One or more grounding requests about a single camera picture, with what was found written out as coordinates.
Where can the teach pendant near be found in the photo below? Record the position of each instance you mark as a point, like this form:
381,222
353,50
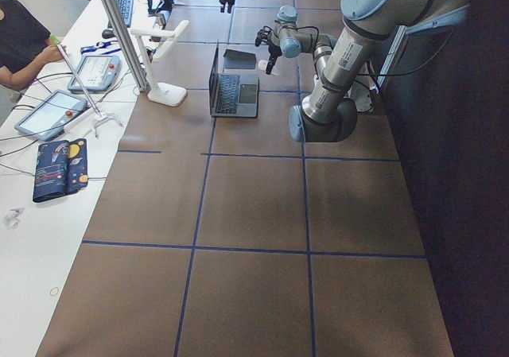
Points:
47,120

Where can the black mouse pad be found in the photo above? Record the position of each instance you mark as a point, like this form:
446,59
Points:
233,59

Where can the white computer mouse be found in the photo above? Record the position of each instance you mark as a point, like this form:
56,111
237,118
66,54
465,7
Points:
262,67

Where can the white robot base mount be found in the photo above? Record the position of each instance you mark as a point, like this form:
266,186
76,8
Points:
360,92

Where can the black keyboard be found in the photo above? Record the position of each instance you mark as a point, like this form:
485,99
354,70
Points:
126,9

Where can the aluminium frame post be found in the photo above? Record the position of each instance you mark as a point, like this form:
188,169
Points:
126,44

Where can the small white tripod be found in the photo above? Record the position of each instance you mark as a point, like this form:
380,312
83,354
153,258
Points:
100,117

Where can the space pattern pencil pouch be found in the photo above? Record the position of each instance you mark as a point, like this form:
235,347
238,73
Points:
61,169

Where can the black desk mouse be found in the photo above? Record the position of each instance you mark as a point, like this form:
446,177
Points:
108,33

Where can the teach pendant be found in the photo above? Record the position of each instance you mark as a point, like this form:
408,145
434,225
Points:
47,120
98,72

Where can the grey laptop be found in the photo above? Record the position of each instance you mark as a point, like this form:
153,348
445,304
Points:
232,95

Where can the teach pendant far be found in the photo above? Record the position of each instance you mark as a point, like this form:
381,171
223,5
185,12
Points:
98,72

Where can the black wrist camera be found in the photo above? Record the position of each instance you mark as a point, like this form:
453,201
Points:
264,37

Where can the person at desk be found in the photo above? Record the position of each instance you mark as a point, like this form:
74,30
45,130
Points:
26,46

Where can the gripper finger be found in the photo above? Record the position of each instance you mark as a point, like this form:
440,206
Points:
226,6
270,66

